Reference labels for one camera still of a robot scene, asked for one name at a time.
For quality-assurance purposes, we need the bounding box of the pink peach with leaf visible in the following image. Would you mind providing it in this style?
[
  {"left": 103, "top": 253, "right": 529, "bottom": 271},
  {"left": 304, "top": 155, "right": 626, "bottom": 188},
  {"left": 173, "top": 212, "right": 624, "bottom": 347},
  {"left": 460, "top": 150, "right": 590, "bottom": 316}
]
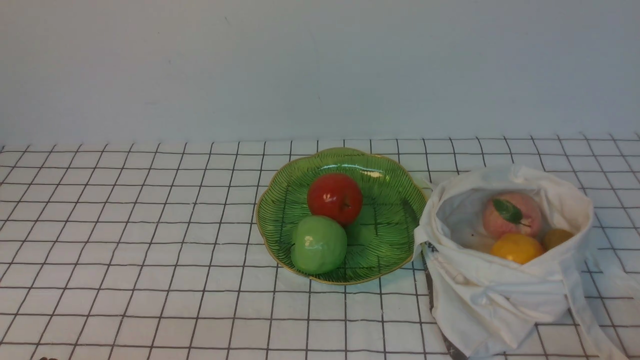
[{"left": 482, "top": 192, "right": 543, "bottom": 239}]

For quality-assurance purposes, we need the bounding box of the small yellow pear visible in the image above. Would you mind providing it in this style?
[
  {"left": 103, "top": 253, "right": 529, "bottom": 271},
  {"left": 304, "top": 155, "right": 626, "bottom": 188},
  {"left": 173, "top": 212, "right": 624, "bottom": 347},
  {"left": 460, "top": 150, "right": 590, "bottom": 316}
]
[{"left": 542, "top": 228, "right": 574, "bottom": 251}]

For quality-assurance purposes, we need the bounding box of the white checkered tablecloth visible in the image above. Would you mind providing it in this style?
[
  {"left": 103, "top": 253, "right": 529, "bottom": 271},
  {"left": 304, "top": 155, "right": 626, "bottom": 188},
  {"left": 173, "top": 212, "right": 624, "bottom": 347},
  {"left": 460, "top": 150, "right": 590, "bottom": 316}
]
[{"left": 0, "top": 134, "right": 639, "bottom": 360}]

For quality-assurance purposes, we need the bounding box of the orange yellow fruit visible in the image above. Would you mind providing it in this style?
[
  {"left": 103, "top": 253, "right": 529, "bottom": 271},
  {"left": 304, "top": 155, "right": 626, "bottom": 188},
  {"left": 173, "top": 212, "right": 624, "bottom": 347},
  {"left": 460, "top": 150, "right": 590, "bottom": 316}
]
[{"left": 490, "top": 234, "right": 546, "bottom": 265}]

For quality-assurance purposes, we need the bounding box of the white cloth bag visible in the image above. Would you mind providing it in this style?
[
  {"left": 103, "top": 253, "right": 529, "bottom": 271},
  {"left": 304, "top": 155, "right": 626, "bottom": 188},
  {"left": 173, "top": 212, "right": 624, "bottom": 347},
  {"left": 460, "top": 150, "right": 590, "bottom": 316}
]
[{"left": 414, "top": 164, "right": 639, "bottom": 360}]

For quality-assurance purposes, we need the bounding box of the green leaf-pattern glass plate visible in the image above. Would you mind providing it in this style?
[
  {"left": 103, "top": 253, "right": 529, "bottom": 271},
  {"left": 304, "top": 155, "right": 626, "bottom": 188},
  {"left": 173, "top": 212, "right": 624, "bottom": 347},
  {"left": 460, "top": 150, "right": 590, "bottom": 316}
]
[{"left": 255, "top": 147, "right": 428, "bottom": 286}]

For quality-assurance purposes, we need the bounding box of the green apple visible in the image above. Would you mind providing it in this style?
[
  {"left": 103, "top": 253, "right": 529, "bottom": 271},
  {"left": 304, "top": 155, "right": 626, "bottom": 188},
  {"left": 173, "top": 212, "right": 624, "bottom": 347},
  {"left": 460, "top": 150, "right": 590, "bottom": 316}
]
[{"left": 291, "top": 215, "right": 348, "bottom": 275}]

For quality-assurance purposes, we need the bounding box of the red apple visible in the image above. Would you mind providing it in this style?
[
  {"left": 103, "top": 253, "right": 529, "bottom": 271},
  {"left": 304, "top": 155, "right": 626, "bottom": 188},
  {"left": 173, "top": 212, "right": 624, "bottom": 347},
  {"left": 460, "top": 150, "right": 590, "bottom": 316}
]
[{"left": 306, "top": 172, "right": 364, "bottom": 227}]

